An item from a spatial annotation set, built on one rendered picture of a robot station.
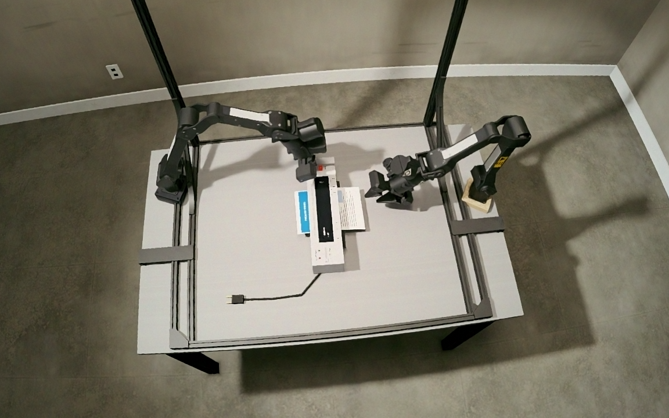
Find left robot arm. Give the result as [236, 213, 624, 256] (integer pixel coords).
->
[383, 115, 531, 204]

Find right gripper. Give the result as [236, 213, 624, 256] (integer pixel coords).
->
[287, 141, 317, 182]

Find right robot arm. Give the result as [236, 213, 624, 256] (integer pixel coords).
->
[156, 102, 327, 195]

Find white printed sheet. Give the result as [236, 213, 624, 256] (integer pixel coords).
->
[294, 188, 365, 234]

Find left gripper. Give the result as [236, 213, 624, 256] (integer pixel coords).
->
[365, 170, 414, 206]

